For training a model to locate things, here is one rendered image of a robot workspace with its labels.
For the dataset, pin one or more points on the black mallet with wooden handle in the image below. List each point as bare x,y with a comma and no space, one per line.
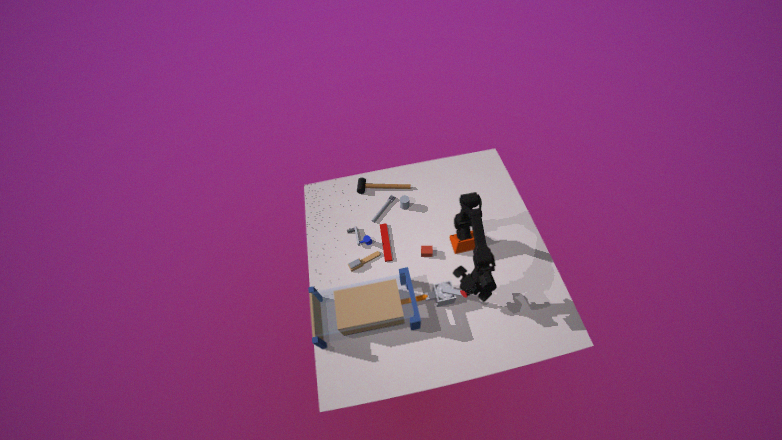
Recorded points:
362,185

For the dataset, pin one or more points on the grey metal rod with square end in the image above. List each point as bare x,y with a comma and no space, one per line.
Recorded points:
390,200

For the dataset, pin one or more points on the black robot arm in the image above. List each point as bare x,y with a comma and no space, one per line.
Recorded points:
482,254

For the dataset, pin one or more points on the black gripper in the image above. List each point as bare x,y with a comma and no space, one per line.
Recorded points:
461,271

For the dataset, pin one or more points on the wooden brush with grey bristles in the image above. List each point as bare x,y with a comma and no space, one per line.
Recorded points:
359,263

